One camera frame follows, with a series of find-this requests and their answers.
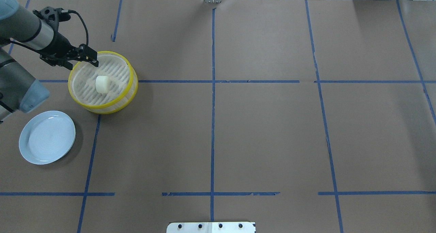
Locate yellow bamboo steamer basket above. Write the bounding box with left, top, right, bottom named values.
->
left=67, top=50, right=139, bottom=114

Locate white steamed bun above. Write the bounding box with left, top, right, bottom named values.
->
left=95, top=76, right=111, bottom=94

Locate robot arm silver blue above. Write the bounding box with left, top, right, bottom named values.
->
left=0, top=0, right=99, bottom=123

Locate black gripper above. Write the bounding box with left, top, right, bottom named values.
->
left=40, top=32, right=99, bottom=71

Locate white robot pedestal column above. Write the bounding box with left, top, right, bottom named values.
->
left=166, top=221, right=256, bottom=233

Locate light blue plate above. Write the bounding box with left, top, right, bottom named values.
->
left=18, top=110, right=76, bottom=165

